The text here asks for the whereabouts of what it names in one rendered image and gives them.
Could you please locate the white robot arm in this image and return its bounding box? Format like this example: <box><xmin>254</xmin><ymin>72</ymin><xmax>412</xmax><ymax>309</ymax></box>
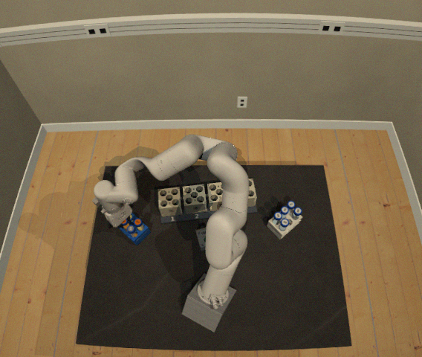
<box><xmin>92</xmin><ymin>135</ymin><xmax>249</xmax><ymax>309</ymax></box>

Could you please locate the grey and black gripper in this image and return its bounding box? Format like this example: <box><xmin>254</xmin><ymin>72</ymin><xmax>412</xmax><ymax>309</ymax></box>
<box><xmin>104</xmin><ymin>204</ymin><xmax>134</xmax><ymax>229</ymax></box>

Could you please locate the blue tube rack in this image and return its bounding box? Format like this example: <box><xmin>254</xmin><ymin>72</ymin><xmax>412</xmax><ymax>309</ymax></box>
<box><xmin>118</xmin><ymin>213</ymin><xmax>151</xmax><ymax>245</ymax></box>

